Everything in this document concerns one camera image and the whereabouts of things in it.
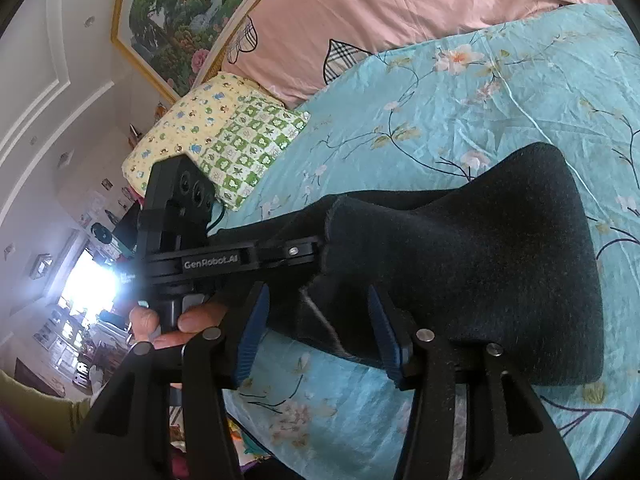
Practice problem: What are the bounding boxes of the light blue floral bedsheet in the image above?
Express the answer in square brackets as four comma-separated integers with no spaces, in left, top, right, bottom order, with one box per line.
[221,3,639,479]

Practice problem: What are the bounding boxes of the olive green left sleeve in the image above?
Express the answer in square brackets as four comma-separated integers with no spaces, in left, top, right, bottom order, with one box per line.
[0,372,92,452]

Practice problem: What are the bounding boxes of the pink heart-pattern quilt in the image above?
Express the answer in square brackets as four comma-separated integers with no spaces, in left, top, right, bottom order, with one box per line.
[221,0,611,106]

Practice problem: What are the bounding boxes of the black knit pants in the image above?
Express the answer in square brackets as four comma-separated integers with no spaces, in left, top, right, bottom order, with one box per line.
[214,143,604,386]

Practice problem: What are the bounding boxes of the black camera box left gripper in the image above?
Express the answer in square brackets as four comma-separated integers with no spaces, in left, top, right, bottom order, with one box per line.
[137,154,215,258]

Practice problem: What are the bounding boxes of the yellow cartoon-print pillow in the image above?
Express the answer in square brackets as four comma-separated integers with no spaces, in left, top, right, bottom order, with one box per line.
[122,72,283,196]

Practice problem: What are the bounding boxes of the gold-framed landscape painting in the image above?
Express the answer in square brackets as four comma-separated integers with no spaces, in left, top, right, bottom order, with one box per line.
[111,0,260,103]

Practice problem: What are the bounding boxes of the green checkered pillow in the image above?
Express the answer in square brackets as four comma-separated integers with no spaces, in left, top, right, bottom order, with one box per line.
[195,93,310,211]

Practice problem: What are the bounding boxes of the person's left hand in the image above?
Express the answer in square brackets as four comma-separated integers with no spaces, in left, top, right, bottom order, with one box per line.
[127,299,231,391]

